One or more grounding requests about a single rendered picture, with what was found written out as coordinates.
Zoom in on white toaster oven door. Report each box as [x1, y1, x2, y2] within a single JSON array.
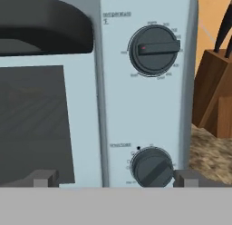
[[0, 52, 103, 189]]

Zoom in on black temperature knob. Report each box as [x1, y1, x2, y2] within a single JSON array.
[[128, 24, 181, 77]]

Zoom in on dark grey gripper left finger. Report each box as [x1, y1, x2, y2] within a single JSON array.
[[6, 169, 60, 189]]

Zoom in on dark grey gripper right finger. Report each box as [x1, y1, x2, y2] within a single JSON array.
[[173, 169, 228, 189]]

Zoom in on black toaster oven door handle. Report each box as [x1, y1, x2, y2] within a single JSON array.
[[0, 0, 94, 57]]

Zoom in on white toaster oven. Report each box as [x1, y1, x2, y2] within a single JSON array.
[[0, 0, 199, 189]]

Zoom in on black timer knob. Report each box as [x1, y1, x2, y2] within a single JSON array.
[[130, 146, 176, 189]]

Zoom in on black knife handle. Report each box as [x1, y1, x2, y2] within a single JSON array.
[[224, 34, 232, 59], [213, 0, 232, 54]]

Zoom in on wooden knife block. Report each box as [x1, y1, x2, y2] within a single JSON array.
[[191, 48, 232, 140]]

